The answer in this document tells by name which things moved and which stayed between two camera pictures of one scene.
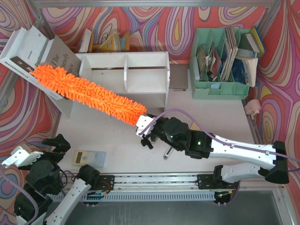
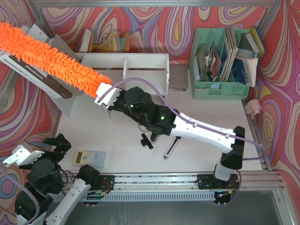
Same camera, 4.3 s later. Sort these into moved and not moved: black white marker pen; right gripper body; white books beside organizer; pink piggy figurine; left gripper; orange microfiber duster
Moved: orange microfiber duster; right gripper body
Not moved: pink piggy figurine; white books beside organizer; black white marker pen; left gripper
